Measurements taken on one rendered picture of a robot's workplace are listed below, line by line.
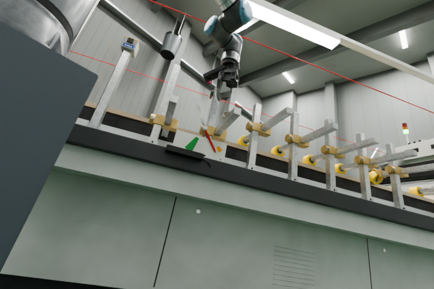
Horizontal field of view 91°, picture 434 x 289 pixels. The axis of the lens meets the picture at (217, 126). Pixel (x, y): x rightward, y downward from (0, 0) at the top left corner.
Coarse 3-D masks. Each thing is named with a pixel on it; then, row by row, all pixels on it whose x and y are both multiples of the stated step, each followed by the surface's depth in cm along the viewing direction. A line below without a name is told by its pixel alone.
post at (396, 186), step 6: (390, 144) 145; (390, 150) 144; (390, 162) 142; (396, 162) 141; (390, 174) 139; (396, 174) 137; (396, 180) 135; (396, 186) 134; (396, 192) 133; (396, 198) 132; (402, 198) 132; (396, 204) 131; (402, 204) 130
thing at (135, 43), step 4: (124, 40) 110; (136, 40) 113; (132, 44) 111; (136, 44) 112; (124, 48) 110; (128, 48) 110; (136, 48) 113; (132, 52) 112; (136, 52) 116; (132, 56) 115
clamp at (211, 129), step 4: (200, 128) 110; (208, 128) 108; (212, 128) 109; (200, 132) 108; (204, 132) 107; (208, 132) 108; (212, 132) 108; (224, 132) 110; (212, 136) 108; (216, 136) 108; (220, 136) 109; (224, 136) 109; (216, 140) 112; (220, 140) 111; (224, 140) 110
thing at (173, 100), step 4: (172, 96) 82; (176, 96) 82; (172, 100) 81; (176, 100) 82; (172, 104) 83; (168, 108) 87; (172, 108) 86; (168, 112) 90; (172, 112) 90; (168, 116) 94; (172, 116) 93; (168, 120) 98; (168, 124) 102; (164, 132) 114; (168, 132) 116; (164, 136) 117
